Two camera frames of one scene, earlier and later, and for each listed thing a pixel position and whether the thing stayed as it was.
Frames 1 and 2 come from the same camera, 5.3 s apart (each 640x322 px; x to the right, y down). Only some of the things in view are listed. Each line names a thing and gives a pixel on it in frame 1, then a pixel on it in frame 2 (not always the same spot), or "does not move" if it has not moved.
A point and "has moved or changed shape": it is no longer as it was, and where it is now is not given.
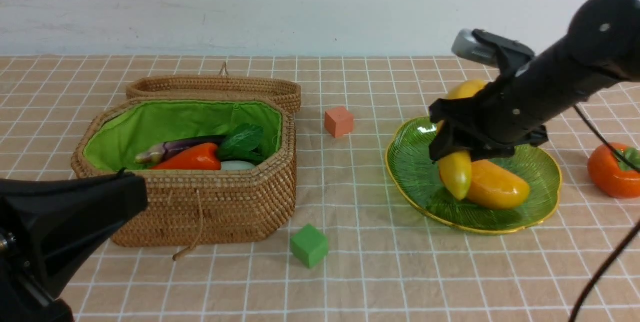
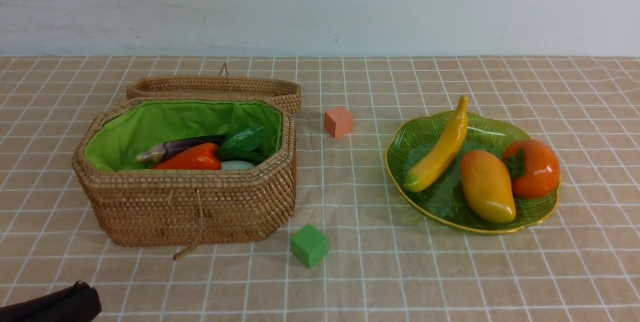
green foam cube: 309,246 does not move
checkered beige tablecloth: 354,252 does not move
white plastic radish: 236,165 does not move
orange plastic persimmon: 612,175 → 534,170
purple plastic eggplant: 158,154 does not move
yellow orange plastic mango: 493,187 has moved or changed shape
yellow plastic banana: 456,168 → 423,177
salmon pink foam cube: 338,121 does not move
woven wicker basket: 193,207 does not move
